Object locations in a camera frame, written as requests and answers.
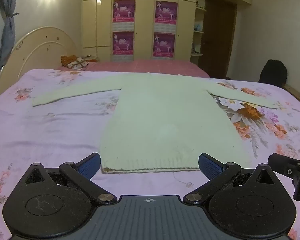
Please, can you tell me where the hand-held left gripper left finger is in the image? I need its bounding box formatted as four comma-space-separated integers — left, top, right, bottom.
24, 152, 118, 204

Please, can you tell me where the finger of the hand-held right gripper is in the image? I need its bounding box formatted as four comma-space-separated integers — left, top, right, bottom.
267, 153, 300, 202

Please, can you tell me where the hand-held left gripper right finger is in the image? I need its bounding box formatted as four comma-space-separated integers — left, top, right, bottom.
183, 152, 278, 204

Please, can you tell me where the white knitted sweater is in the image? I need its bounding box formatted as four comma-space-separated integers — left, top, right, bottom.
32, 72, 278, 174

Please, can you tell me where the floral lilac bedsheet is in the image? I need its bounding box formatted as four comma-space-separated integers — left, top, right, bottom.
0, 69, 300, 240

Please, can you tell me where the black bag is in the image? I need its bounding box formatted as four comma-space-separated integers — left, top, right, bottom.
258, 59, 288, 86

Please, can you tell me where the checked pillow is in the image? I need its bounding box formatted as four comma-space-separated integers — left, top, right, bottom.
67, 57, 89, 70

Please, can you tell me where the orange cloth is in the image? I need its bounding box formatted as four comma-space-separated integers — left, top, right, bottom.
60, 55, 78, 67

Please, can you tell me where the pink bedsheet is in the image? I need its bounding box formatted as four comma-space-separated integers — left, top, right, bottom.
57, 59, 211, 79

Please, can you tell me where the cream arched headboard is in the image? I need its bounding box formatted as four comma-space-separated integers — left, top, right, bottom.
0, 26, 77, 101

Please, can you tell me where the brown wooden door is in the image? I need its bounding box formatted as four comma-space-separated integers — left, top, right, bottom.
201, 0, 238, 79

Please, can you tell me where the cream wooden wardrobe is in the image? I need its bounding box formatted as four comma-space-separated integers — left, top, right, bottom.
81, 0, 253, 64

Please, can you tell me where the grey curtain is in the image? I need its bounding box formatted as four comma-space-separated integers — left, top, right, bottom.
0, 0, 20, 67

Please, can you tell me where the wooden bed frame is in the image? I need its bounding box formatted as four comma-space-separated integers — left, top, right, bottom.
282, 83, 300, 108

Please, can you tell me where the pink wall poster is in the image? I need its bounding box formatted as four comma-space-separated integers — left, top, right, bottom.
152, 32, 176, 58
154, 0, 178, 24
112, 31, 134, 55
112, 0, 136, 23

